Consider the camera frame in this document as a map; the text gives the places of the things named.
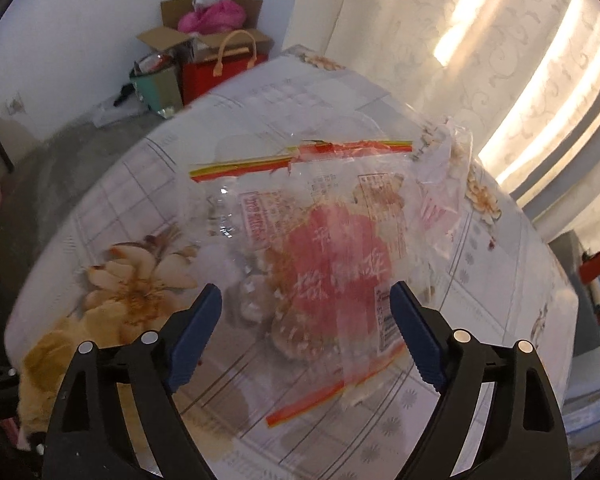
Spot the small black item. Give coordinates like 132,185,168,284
114,82,137,108

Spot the teal box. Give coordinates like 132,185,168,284
130,57,185,118

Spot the cream patterned curtain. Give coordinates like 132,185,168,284
280,0,600,201
530,160,600,246

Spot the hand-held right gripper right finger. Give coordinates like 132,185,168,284
389,280,573,480

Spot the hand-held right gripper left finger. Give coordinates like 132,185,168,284
42,282,224,480

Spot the pink plastic bag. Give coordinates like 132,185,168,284
177,0,247,35

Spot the floral plastic tablecloth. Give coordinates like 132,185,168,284
5,45,581,480

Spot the brown cardboard box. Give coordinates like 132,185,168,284
136,0,273,66

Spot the red gift bag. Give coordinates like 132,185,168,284
181,30,270,106

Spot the red thermos flask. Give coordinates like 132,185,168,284
579,246,600,283

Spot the clear bag with red print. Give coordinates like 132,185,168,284
187,137,416,428

